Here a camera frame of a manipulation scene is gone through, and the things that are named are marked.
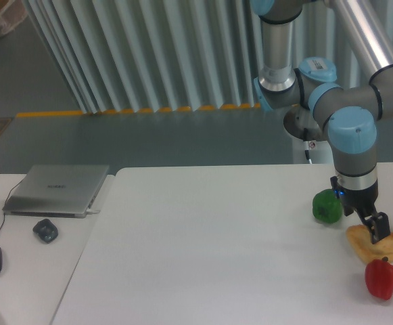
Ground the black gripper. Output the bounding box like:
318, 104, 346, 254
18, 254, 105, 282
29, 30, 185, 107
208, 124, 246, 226
330, 176, 391, 244

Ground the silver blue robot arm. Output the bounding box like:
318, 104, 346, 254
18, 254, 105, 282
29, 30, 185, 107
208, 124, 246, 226
250, 1, 393, 244

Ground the green bell pepper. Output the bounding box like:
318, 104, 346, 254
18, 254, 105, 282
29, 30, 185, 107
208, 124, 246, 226
312, 189, 343, 224

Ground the red bell pepper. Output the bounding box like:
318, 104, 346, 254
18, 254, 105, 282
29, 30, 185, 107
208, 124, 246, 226
365, 257, 393, 301

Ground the toast bread slice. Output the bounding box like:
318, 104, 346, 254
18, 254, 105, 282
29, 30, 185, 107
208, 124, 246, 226
346, 225, 393, 264

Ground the white folding partition screen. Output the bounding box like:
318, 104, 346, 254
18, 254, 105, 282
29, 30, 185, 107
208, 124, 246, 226
23, 0, 393, 114

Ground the silver closed laptop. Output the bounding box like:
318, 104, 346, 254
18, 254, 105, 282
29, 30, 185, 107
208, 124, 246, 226
3, 165, 109, 218

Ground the dark earbuds case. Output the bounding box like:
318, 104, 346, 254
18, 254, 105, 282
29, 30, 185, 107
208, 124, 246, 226
32, 219, 59, 244

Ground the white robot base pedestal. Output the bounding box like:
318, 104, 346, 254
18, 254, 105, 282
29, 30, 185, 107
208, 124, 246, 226
283, 104, 336, 165

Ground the white robot base cable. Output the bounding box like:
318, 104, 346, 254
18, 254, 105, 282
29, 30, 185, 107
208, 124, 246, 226
302, 127, 315, 165

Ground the black mouse cable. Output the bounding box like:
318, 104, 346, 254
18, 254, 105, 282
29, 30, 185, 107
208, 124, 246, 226
0, 171, 34, 248

